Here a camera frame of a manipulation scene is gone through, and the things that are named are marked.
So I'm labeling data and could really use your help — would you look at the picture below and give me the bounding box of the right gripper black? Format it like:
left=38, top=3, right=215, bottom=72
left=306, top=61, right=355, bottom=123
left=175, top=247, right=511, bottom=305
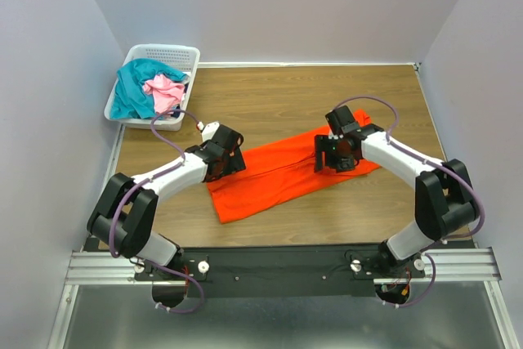
left=312, top=134, right=356, bottom=173

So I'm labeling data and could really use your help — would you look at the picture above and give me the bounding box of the orange t shirt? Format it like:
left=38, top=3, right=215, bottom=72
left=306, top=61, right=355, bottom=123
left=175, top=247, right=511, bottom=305
left=207, top=125, right=380, bottom=224

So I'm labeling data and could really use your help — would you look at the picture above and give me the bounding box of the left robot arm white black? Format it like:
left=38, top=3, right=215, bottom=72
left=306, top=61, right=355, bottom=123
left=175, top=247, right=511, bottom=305
left=87, top=122, right=245, bottom=280

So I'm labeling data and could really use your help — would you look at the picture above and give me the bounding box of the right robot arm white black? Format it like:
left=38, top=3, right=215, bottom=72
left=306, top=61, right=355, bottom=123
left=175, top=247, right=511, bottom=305
left=315, top=105, right=485, bottom=277

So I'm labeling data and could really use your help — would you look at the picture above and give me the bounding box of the pink t shirt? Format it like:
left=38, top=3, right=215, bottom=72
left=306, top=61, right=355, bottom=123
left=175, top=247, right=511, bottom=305
left=142, top=74, right=184, bottom=114

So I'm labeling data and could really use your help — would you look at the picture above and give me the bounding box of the teal t shirt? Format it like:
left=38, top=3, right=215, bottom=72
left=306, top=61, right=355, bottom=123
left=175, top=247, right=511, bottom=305
left=110, top=58, right=186, bottom=120

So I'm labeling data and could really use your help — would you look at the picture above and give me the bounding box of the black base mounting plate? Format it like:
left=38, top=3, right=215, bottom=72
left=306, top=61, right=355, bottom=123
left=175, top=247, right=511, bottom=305
left=134, top=242, right=426, bottom=300

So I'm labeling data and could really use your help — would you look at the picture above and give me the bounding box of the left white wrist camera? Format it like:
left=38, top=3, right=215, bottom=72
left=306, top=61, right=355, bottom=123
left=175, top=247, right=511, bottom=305
left=196, top=122, right=221, bottom=142

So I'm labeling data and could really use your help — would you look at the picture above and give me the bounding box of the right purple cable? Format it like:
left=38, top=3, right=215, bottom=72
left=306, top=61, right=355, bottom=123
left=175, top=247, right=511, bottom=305
left=330, top=95, right=487, bottom=309

